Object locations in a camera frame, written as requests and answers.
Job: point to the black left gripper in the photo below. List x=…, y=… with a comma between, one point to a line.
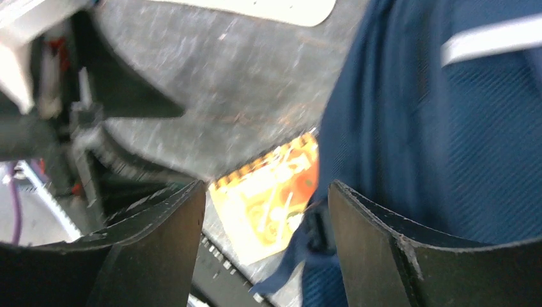
x=74, y=72

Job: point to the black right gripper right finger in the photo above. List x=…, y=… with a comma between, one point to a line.
x=389, y=260

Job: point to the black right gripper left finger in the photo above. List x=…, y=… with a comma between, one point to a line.
x=146, y=259

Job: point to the orange spiral notebook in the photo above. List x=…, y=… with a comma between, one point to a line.
x=261, y=204

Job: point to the navy blue student backpack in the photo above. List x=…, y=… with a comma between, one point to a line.
x=436, y=116

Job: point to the black white chessboard mat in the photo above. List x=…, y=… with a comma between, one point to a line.
x=305, y=13

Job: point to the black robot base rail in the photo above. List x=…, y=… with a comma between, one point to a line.
x=218, y=281

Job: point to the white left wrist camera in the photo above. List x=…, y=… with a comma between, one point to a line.
x=21, y=23

